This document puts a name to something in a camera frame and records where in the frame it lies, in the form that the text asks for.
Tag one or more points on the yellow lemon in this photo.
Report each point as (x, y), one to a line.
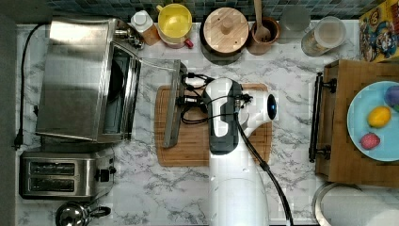
(379, 116)

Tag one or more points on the brown utensil holder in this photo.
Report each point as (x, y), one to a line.
(259, 46)

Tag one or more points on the glass oven door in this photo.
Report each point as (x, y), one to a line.
(168, 102)

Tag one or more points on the stainless steel kettle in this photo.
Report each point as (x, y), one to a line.
(79, 213)

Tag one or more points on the red fruit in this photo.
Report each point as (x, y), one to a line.
(369, 141)

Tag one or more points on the grey cup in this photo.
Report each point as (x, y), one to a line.
(293, 21)

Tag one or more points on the white paper towel roll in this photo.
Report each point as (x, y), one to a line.
(343, 205)

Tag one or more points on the purple fruit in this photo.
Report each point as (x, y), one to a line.
(391, 96)

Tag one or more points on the wooden lidded black pot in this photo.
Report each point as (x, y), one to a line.
(223, 35)

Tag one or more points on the stainless steel two-slot toaster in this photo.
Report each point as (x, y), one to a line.
(80, 177)

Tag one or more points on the clear glass jar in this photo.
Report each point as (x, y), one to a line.
(329, 33)

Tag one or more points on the yellow mug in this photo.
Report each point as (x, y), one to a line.
(174, 24)

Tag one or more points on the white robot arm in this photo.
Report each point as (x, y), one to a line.
(237, 195)

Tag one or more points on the bamboo cutting board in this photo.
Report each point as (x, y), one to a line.
(192, 148)

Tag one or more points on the white capped sauce bottle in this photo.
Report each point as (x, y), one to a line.
(143, 24)

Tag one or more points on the colourful cereal box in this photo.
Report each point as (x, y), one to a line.
(379, 33)

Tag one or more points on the wooden spoon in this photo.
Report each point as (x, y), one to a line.
(261, 32)

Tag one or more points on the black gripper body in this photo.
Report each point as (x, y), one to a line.
(187, 101)

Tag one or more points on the wooden tray with black handle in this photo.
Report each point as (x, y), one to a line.
(344, 147)

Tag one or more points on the light blue plate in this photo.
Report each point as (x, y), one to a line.
(357, 126)

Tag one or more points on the stainless steel toaster oven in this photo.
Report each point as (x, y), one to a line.
(90, 80)

